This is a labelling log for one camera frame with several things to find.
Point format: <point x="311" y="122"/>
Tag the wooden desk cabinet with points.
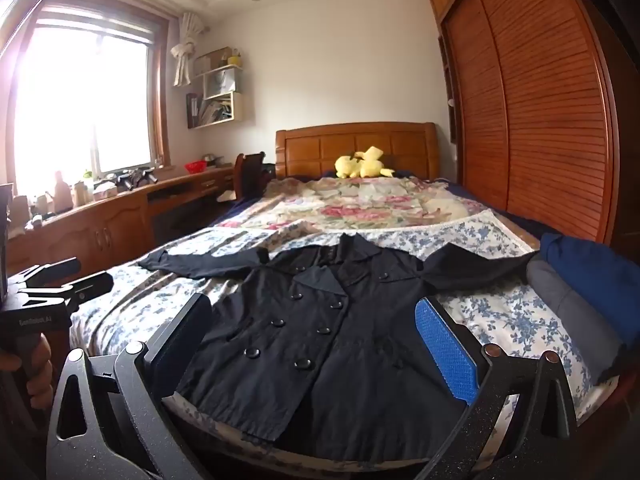
<point x="100" y="230"/>

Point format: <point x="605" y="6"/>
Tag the yellow plush toy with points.
<point x="367" y="165"/>

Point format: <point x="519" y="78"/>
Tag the tied cream curtain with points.
<point x="184" y="50"/>

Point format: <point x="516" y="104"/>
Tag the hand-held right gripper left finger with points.
<point x="185" y="335"/>

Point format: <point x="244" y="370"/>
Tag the red bowl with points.
<point x="195" y="166"/>

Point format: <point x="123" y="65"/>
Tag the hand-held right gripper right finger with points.
<point x="445" y="350"/>

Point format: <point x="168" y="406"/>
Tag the folded blue garment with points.
<point x="595" y="270"/>

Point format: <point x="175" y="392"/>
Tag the white paper bag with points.
<point x="220" y="84"/>

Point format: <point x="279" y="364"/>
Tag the cream wall shelf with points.
<point x="237" y="105"/>

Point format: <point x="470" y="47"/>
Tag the wooden bed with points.
<point x="310" y="150"/>

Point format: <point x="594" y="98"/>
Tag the black button coat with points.
<point x="310" y="320"/>

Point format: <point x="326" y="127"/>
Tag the white jar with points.
<point x="80" y="194"/>

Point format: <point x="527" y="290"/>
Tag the white paper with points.
<point x="227" y="195"/>

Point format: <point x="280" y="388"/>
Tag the wood-framed window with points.
<point x="75" y="110"/>

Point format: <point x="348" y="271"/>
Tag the black gadgets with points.
<point x="135" y="177"/>

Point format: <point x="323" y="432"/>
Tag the black binders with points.
<point x="192" y="110"/>

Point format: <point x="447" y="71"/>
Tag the metal pot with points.
<point x="212" y="160"/>

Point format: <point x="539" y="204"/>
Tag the wooden chair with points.
<point x="247" y="170"/>

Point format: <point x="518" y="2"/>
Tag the brown bottle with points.
<point x="61" y="191"/>

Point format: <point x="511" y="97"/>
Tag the green-capped bottle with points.
<point x="88" y="176"/>

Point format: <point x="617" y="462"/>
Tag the tissue box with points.
<point x="105" y="190"/>

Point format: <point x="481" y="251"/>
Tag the yellow pot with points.
<point x="235" y="59"/>

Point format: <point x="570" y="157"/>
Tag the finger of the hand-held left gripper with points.
<point x="50" y="269"/>
<point x="92" y="282"/>

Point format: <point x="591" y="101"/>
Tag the cardboard box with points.
<point x="212" y="59"/>

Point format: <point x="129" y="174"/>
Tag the person's left hand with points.
<point x="40" y="375"/>

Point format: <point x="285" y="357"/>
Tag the blue floral blanket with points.
<point x="505" y="320"/>

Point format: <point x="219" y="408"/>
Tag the wooden slatted wardrobe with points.
<point x="540" y="110"/>

